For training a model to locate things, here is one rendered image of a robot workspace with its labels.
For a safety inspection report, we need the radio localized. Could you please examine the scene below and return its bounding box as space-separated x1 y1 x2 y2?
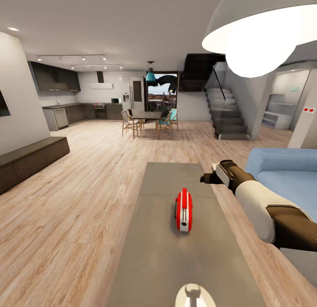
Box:
174 188 192 232

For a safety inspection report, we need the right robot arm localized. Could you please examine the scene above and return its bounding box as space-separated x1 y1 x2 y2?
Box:
200 161 317 289

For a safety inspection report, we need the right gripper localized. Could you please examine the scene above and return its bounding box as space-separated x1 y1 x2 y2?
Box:
200 171 223 184

